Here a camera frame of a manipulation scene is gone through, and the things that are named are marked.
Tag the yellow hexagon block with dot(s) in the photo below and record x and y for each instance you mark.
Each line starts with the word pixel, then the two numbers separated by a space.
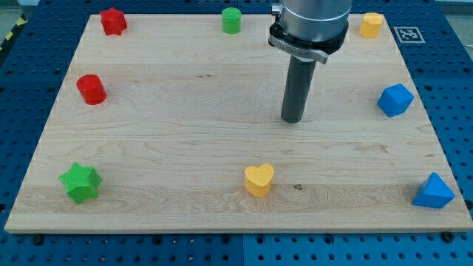
pixel 371 25

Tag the blue triangle block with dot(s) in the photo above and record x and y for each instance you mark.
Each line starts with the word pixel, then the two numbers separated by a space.
pixel 433 193

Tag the yellow heart block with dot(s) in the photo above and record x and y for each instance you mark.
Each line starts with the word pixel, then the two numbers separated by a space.
pixel 258 179

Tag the wooden board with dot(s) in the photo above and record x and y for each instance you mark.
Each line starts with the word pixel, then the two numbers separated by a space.
pixel 188 108

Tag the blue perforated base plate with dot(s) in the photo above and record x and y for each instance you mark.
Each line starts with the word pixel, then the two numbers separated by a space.
pixel 36 65

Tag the green star block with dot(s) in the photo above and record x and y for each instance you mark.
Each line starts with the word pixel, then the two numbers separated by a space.
pixel 81 182

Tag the dark cylindrical pointer rod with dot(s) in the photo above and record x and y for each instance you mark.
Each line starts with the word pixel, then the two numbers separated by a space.
pixel 299 78

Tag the red cylinder block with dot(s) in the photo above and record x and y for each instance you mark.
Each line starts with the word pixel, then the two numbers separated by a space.
pixel 91 89

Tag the blue cube block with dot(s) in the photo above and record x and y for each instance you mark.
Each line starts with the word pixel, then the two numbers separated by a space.
pixel 395 100

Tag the green cylinder block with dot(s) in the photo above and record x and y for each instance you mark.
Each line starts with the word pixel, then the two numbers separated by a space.
pixel 231 20

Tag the black white fiducial marker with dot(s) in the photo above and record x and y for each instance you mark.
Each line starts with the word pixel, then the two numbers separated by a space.
pixel 409 35

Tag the red star block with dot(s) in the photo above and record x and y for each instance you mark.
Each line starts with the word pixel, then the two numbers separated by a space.
pixel 113 21

